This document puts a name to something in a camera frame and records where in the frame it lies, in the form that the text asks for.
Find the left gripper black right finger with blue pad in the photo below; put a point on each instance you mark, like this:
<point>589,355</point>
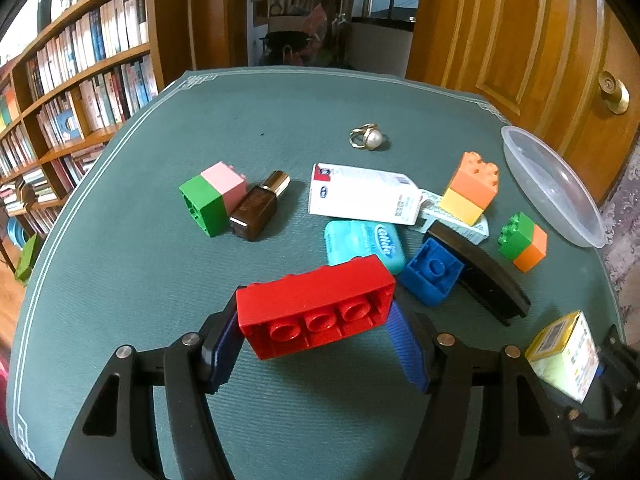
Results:
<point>519,435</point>

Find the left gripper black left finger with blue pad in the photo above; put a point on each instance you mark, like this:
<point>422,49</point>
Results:
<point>114,435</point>

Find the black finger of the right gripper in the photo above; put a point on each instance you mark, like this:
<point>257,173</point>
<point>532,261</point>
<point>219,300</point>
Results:
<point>618,371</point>

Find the yellow white small box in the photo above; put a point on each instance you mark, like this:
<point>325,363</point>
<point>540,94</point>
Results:
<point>564,355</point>

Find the red duplo brick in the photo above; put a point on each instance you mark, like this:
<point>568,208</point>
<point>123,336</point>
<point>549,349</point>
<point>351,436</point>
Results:
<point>305,311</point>

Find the pale teal small box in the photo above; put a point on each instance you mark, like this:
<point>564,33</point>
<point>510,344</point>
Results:
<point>430,212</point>

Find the brown serum bottle gold cap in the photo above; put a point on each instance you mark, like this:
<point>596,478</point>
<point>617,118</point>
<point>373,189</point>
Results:
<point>258,206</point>

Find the teal dental floss case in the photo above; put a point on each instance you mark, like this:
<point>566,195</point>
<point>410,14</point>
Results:
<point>347,239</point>

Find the white red medicine box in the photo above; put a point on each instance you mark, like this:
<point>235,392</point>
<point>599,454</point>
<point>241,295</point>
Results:
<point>363,194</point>

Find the green orange duplo block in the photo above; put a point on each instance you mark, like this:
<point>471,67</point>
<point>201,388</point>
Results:
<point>523,242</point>

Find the black curved plastic piece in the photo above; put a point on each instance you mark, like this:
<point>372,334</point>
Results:
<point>482,276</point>

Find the clear plastic bowl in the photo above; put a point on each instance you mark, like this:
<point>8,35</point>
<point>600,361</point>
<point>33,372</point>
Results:
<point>553,188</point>

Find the blue duplo brick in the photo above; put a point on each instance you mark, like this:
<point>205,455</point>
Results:
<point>431,273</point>

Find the green box on floor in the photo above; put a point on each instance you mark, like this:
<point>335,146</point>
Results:
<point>27,260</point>

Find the orange yellow duplo block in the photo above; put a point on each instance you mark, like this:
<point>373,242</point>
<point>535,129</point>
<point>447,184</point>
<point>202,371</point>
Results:
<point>471,188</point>

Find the green pink duplo block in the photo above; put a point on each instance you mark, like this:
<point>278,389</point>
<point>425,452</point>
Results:
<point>212,195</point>

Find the brass door knob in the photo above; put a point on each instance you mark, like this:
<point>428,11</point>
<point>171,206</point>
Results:
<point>613,93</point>

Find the green table mat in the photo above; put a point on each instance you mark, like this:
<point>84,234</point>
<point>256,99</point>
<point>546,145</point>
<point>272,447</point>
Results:
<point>126,264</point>

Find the wooden door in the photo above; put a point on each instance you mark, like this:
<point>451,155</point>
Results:
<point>538,63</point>

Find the wooden bookshelf with books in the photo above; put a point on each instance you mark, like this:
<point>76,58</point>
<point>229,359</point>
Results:
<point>73,87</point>

